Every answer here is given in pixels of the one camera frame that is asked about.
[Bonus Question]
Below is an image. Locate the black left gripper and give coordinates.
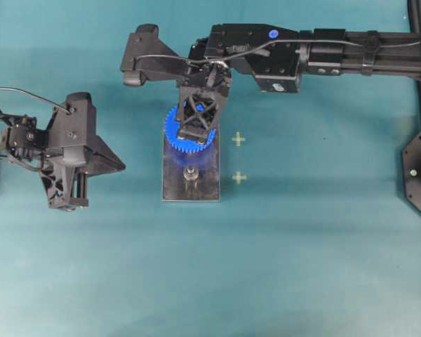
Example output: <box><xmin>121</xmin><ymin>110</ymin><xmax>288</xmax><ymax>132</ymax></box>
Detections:
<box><xmin>39</xmin><ymin>140</ymin><xmax>88</xmax><ymax>210</ymax></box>

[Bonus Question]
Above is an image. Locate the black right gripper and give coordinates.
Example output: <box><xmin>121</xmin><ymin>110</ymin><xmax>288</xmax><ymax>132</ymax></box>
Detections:
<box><xmin>175</xmin><ymin>36</ymin><xmax>232</xmax><ymax>145</ymax></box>

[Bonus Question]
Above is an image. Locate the large blue plastic gear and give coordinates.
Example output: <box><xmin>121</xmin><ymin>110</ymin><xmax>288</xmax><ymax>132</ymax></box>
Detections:
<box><xmin>165</xmin><ymin>105</ymin><xmax>216</xmax><ymax>154</ymax></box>

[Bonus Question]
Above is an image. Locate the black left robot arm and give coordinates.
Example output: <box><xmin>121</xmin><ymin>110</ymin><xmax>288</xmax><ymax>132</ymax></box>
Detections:
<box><xmin>0</xmin><ymin>95</ymin><xmax>96</xmax><ymax>211</ymax></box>

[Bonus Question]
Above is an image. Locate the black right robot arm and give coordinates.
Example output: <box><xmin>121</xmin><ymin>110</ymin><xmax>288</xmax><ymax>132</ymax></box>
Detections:
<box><xmin>175</xmin><ymin>24</ymin><xmax>421</xmax><ymax>145</ymax></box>

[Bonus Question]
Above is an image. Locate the grey metal base plate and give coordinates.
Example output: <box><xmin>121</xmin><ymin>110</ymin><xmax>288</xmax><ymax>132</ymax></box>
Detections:
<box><xmin>161</xmin><ymin>133</ymin><xmax>220</xmax><ymax>201</ymax></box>

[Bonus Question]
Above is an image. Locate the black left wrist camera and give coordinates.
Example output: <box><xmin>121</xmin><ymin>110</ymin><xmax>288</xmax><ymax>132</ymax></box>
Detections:
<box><xmin>45</xmin><ymin>92</ymin><xmax>126</xmax><ymax>176</ymax></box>

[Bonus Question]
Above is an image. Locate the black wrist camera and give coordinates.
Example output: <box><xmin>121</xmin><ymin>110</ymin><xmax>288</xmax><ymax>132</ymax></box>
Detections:
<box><xmin>120</xmin><ymin>24</ymin><xmax>188</xmax><ymax>86</ymax></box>
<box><xmin>45</xmin><ymin>92</ymin><xmax>126</xmax><ymax>176</ymax></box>

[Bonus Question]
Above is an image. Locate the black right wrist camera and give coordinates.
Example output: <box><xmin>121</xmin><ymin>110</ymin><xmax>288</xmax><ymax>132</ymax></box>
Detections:
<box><xmin>120</xmin><ymin>24</ymin><xmax>188</xmax><ymax>86</ymax></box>

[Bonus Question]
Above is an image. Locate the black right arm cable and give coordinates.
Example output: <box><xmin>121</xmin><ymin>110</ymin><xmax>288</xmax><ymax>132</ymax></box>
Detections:
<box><xmin>135</xmin><ymin>37</ymin><xmax>421</xmax><ymax>73</ymax></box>

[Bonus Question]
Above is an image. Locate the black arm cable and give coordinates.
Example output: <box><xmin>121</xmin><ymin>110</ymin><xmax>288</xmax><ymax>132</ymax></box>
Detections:
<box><xmin>135</xmin><ymin>37</ymin><xmax>421</xmax><ymax>73</ymax></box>
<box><xmin>0</xmin><ymin>86</ymin><xmax>73</xmax><ymax>114</ymax></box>

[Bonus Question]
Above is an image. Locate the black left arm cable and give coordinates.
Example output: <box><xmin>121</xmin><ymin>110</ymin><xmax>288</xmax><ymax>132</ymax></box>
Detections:
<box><xmin>0</xmin><ymin>86</ymin><xmax>73</xmax><ymax>114</ymax></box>

